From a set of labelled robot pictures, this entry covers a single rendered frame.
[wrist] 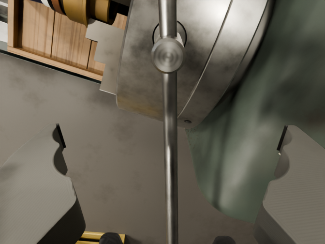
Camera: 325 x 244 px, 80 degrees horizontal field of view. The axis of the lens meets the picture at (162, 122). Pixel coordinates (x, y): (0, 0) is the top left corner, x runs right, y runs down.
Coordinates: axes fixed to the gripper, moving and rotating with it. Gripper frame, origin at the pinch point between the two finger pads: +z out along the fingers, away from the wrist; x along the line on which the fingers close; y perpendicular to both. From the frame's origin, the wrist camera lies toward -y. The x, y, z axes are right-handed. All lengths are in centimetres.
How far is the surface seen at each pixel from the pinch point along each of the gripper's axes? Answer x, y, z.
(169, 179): 0.0, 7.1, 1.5
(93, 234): -82, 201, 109
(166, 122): -0.3, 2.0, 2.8
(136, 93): -4.3, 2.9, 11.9
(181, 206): 11, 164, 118
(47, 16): -32, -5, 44
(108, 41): -10.0, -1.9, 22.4
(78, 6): -13.6, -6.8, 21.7
